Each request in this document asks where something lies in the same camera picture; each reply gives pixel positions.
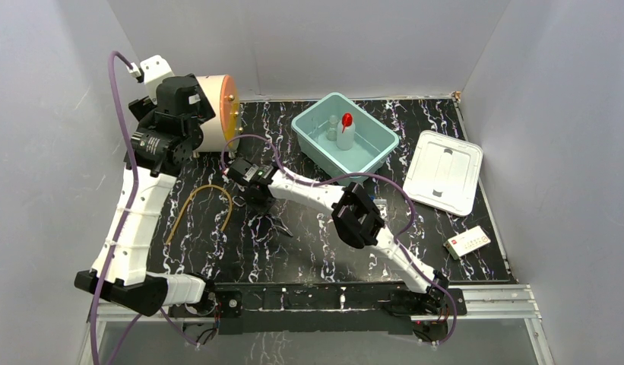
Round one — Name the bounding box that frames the tan rubber tubing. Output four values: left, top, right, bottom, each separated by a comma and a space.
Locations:
165, 184, 233, 246

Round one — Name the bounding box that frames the small clear glass jar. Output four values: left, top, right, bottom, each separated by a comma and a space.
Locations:
326, 115, 339, 141

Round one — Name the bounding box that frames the white wash bottle red cap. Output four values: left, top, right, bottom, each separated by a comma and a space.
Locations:
336, 113, 356, 151

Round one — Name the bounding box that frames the white plastic bin lid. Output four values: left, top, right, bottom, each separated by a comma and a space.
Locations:
403, 130, 483, 217

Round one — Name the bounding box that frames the clear acrylic test tube rack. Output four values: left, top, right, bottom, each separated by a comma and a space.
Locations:
372, 198, 388, 223

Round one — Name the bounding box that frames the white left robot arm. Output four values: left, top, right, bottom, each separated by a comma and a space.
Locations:
74, 74, 217, 316

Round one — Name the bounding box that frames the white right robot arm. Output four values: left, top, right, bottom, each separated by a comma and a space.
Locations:
223, 158, 457, 315

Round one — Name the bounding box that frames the cream cylindrical centrifuge machine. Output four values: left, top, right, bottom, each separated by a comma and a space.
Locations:
194, 75, 243, 154

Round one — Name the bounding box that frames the teal plastic bin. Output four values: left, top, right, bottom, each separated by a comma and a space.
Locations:
291, 93, 399, 178

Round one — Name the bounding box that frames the small paper label card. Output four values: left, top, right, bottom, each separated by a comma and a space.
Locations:
443, 226, 491, 260

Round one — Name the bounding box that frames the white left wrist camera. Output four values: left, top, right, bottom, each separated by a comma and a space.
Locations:
128, 55, 175, 105

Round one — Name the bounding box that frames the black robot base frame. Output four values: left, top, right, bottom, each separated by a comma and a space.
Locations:
169, 282, 468, 341

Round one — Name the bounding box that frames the aluminium rail frame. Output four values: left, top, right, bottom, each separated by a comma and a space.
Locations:
458, 284, 555, 364

